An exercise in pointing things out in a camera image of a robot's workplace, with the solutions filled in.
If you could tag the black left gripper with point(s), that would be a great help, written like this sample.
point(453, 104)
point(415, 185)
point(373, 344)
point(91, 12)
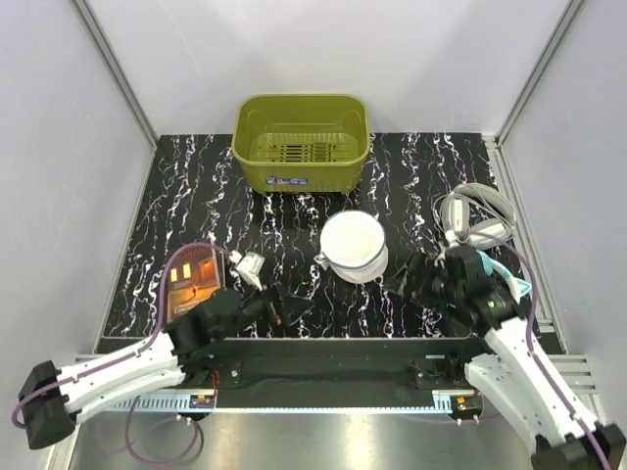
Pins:
point(279, 308)

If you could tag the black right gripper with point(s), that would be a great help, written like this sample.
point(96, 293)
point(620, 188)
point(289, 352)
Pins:
point(423, 266)

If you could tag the white mesh laundry bag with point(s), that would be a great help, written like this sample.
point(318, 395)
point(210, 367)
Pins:
point(353, 245)

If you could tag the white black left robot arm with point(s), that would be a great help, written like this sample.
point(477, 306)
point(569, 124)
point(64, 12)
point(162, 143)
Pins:
point(54, 400)

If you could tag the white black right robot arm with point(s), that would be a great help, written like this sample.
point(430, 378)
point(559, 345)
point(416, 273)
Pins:
point(514, 373)

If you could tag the dark orange paperback book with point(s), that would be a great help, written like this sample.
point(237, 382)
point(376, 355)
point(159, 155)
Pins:
point(195, 273)

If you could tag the teal cat-ear headphones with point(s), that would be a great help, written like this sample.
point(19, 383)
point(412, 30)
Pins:
point(516, 286)

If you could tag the olive green plastic basket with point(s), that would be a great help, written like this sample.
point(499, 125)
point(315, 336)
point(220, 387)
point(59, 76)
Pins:
point(295, 143)

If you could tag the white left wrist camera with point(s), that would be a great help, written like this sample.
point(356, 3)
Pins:
point(248, 267)

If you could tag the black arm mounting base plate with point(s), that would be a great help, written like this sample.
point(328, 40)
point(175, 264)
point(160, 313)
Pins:
point(387, 375)

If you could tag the white slotted cable duct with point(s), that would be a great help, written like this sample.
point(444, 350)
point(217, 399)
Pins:
point(180, 403)

